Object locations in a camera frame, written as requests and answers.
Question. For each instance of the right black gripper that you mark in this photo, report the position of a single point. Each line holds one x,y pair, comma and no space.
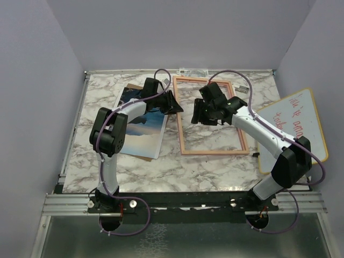
198,116

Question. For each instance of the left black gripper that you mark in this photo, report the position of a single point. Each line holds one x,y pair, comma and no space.
171,104

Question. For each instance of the pink picture frame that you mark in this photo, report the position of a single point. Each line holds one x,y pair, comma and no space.
202,129

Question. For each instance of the blue landscape photo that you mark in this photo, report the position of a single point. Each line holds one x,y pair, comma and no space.
157,121

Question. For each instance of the brown cardboard backing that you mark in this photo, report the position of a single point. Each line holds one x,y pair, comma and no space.
134,88

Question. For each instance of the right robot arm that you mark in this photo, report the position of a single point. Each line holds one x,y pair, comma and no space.
293,159

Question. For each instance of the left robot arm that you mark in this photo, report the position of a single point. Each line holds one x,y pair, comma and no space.
107,136

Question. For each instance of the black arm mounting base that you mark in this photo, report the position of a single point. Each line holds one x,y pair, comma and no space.
179,207

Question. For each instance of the small label card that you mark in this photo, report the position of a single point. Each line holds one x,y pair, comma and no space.
192,72

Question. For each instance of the white marker eraser piece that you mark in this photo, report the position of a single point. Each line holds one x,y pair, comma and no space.
241,88

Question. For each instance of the yellow rimmed whiteboard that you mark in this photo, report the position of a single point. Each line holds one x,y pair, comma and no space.
297,115

